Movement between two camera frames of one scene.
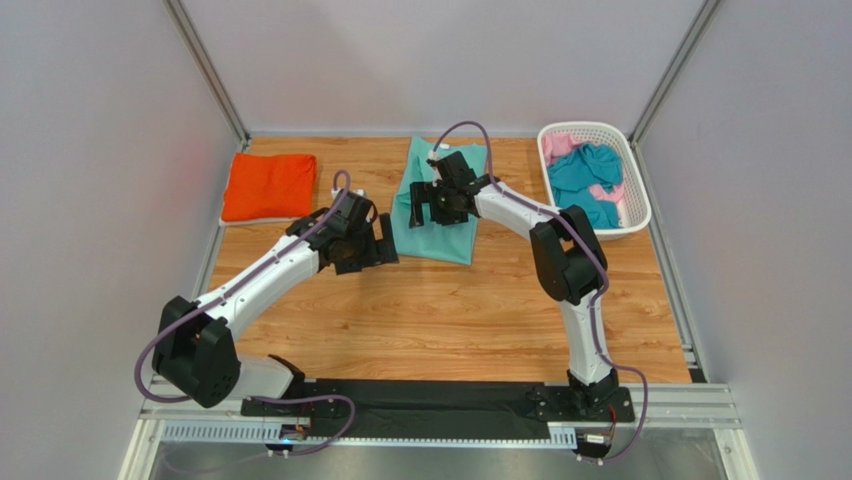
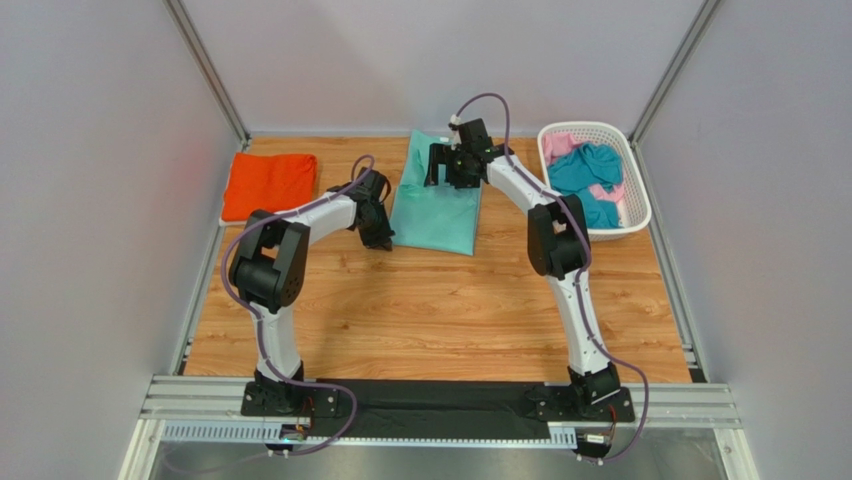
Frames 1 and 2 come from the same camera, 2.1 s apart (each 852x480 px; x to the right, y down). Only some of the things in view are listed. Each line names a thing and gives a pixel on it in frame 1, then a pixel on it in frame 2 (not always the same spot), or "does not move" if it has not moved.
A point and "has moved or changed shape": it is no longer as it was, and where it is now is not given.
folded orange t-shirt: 268,187 does not move
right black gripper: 426,205 to 450,163
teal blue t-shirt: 571,175 does not move
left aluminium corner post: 208,74 does not move
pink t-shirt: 557,143 does not move
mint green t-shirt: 453,243 has moved or changed shape
